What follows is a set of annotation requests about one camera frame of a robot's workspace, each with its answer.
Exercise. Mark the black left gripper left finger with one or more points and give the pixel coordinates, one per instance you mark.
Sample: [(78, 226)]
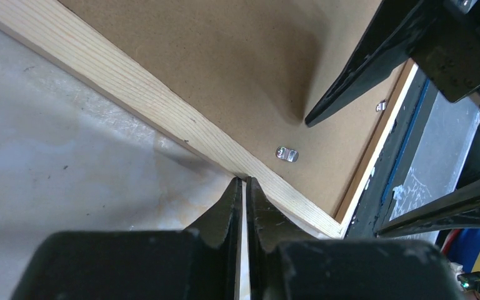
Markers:
[(198, 262)]

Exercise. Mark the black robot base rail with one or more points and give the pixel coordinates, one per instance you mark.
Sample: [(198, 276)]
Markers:
[(432, 149)]

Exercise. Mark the silver metal retaining clip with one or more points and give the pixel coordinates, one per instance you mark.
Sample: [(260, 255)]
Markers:
[(287, 154)]

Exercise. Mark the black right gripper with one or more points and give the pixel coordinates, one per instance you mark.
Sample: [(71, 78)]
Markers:
[(439, 36)]

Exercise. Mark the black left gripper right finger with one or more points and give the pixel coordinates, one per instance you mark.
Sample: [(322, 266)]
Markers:
[(285, 262)]

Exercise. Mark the brown cardboard backing board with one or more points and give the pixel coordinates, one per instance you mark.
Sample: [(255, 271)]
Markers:
[(255, 69)]

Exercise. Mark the light wooden picture frame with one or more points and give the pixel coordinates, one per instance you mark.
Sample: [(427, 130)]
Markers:
[(55, 32)]

